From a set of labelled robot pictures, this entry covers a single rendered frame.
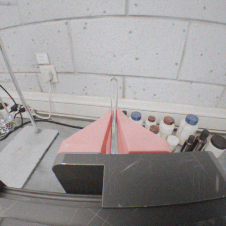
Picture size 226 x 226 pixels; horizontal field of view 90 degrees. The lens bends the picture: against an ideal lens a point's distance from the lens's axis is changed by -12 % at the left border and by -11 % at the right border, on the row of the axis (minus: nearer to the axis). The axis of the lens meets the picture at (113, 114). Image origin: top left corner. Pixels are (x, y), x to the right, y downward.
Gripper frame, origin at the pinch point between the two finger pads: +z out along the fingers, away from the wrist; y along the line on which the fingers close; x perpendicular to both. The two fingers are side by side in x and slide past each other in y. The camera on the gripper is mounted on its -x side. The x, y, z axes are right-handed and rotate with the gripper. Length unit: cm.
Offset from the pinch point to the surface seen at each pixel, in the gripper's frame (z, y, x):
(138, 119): 29.9, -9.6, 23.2
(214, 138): 21, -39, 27
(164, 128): 27.2, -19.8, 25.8
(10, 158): 17, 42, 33
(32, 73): 53, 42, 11
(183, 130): 25.6, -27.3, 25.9
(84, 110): 43, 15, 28
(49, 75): 47, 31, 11
